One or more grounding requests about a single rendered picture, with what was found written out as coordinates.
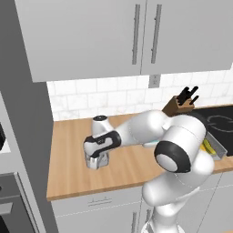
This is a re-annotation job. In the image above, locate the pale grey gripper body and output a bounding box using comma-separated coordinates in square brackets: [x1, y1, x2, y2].
[85, 150, 110, 170]

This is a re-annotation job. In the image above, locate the yellow corn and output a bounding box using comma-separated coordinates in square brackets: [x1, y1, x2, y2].
[199, 142, 213, 157]

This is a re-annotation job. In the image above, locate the grey vegetable container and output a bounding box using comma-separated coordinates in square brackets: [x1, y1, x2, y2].
[199, 134, 228, 162]

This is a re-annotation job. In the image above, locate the grey drawer front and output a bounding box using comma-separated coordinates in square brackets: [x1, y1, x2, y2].
[50, 186, 144, 218]

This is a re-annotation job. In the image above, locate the grey base cupboard door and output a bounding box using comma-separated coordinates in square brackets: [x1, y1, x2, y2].
[139, 198, 157, 233]
[55, 202, 142, 233]

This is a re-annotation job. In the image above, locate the grey tall cabinet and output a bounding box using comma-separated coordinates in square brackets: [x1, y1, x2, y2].
[0, 0, 59, 233]

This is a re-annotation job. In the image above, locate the dark grey oven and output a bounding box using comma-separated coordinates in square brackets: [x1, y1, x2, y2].
[0, 172, 36, 233]

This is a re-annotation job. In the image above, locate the wooden knife block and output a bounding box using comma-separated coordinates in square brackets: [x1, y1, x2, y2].
[161, 86, 200, 118]

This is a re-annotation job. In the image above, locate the grey base cupboard run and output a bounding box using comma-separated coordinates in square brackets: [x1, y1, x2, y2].
[177, 171, 233, 233]

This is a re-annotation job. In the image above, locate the black hob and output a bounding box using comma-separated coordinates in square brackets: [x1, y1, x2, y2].
[188, 104, 233, 157]

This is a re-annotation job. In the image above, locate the grey drawer handle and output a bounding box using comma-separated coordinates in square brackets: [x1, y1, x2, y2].
[87, 196, 114, 208]

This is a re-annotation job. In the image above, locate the grey base cupboard handle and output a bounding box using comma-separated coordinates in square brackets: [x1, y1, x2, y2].
[130, 211, 138, 233]
[145, 208, 152, 228]

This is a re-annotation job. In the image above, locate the grey wall socket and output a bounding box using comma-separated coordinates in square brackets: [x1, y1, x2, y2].
[147, 74, 161, 89]

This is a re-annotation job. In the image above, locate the grey wall cupboard door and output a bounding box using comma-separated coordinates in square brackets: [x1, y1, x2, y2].
[14, 0, 147, 83]
[140, 0, 233, 76]

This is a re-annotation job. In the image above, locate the long grey cupboard handle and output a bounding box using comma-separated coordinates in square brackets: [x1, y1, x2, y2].
[150, 4, 163, 65]
[131, 4, 141, 66]

